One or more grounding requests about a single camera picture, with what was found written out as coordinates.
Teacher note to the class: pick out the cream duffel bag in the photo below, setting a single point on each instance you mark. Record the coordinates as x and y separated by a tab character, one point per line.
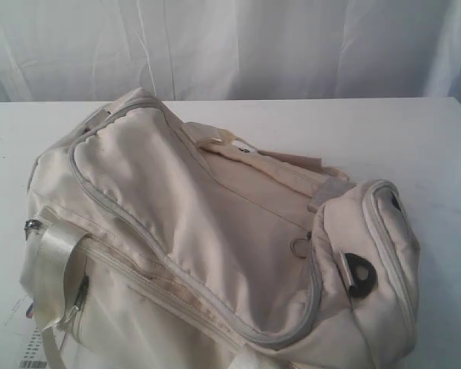
159	243

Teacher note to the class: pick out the white backdrop curtain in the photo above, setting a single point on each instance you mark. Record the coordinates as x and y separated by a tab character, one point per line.
189	50

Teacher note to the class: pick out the printed paper sheet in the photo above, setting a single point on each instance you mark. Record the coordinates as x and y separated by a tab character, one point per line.
27	347

